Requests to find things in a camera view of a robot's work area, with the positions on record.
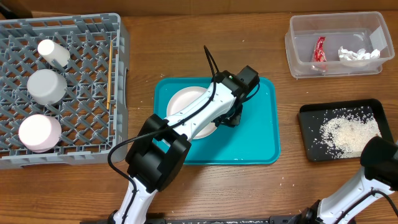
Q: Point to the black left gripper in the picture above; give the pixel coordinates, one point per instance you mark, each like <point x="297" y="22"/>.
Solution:
<point x="236" y="121"/>

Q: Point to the white round plate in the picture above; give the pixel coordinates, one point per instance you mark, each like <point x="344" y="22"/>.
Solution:
<point x="182" y="99"/>

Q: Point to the red snack wrapper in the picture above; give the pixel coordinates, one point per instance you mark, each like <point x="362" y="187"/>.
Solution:
<point x="319" y="56"/>

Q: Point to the white tissue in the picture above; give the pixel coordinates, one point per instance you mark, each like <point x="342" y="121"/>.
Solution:
<point x="357" y="59"/>

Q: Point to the wooden chopstick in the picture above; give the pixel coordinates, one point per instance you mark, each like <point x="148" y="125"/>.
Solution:
<point x="108" y="96"/>
<point x="110" y="62"/>

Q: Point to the white cup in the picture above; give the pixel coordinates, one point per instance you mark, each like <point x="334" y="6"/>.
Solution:
<point x="51" y="51"/>

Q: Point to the pink white bowl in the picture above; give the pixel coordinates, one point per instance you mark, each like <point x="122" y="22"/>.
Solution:
<point x="39" y="133"/>

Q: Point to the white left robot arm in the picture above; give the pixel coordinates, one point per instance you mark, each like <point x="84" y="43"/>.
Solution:
<point x="157" y="154"/>

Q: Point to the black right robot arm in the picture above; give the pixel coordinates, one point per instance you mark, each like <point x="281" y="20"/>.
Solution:
<point x="376" y="178"/>

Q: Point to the grey dishwasher rack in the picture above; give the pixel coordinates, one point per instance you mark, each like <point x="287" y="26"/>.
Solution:
<point x="89" y="130"/>

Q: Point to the teal serving tray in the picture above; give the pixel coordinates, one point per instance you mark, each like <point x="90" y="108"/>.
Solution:
<point x="255" y="140"/>

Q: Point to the black plastic tray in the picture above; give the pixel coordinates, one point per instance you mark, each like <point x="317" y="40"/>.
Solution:
<point x="313" y="119"/>

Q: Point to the pile of rice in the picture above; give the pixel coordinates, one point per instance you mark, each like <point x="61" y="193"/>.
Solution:
<point x="344" y="132"/>

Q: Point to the clear plastic bin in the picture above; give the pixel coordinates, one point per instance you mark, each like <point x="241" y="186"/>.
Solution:
<point x="350" y="30"/>

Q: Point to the white bowl in rack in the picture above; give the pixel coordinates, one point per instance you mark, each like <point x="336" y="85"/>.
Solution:
<point x="46" y="87"/>

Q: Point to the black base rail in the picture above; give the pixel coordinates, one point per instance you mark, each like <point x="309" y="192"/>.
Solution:
<point x="270" y="220"/>

